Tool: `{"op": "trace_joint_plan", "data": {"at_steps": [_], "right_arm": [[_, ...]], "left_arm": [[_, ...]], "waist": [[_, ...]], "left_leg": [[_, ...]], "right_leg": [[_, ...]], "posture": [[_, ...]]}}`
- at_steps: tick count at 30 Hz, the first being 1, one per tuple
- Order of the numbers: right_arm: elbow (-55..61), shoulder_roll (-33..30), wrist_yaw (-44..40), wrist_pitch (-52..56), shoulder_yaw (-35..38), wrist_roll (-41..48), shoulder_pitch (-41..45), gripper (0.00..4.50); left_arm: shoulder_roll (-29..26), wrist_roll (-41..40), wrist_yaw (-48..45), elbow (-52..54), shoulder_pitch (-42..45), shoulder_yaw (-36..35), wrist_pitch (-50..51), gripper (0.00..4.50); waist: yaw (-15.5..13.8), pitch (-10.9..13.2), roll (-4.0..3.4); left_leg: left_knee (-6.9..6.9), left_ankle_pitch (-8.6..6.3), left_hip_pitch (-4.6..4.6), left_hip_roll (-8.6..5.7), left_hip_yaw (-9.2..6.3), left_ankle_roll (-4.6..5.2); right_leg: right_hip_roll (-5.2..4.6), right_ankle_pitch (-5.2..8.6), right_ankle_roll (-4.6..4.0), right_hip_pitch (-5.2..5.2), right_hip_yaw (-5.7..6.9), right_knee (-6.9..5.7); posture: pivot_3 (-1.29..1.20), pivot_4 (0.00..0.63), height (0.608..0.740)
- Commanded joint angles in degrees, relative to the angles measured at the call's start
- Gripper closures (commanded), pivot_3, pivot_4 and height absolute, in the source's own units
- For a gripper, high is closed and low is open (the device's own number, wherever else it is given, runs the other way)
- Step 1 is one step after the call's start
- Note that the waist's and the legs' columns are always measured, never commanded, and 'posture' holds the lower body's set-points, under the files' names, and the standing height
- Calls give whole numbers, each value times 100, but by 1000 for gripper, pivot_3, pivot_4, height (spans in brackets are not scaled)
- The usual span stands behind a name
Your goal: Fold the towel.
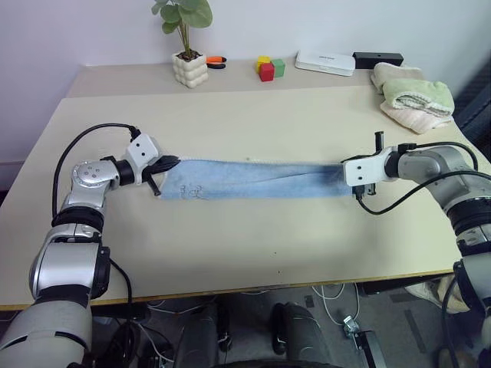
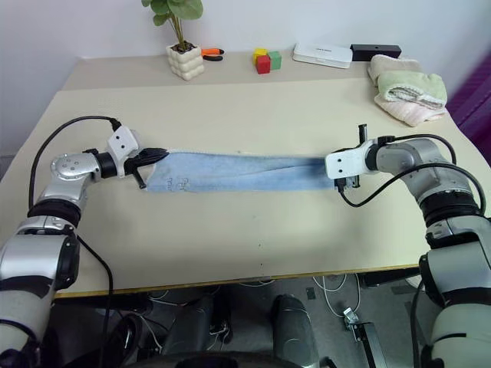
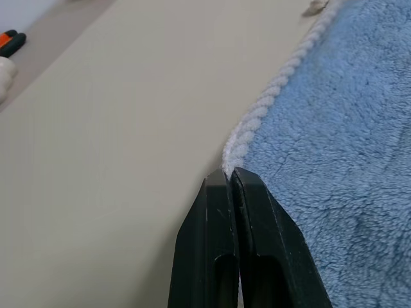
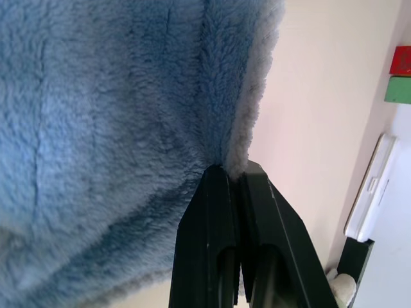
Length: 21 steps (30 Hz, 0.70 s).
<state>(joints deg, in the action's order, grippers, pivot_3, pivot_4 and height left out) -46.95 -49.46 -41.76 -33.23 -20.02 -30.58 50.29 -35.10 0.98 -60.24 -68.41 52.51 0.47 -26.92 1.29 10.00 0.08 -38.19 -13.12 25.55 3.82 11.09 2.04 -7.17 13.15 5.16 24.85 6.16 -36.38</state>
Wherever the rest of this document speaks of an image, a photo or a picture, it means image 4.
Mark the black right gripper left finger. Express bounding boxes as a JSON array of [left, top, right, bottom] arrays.
[[169, 164, 242, 308]]

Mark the green block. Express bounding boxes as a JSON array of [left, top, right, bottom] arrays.
[[383, 76, 411, 105]]

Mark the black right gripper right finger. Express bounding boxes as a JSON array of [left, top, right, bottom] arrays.
[[240, 160, 339, 308]]

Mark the black stand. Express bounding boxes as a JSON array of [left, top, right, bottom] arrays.
[[333, 235, 376, 308]]

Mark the red block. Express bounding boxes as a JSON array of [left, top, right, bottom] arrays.
[[389, 46, 411, 76]]

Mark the white flat box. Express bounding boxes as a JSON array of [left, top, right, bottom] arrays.
[[342, 133, 399, 243]]

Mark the white fluffy cloth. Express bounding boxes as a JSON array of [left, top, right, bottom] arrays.
[[324, 268, 356, 305]]

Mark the blue fluffy towel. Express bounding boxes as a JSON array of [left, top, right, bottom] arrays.
[[0, 0, 286, 308]]

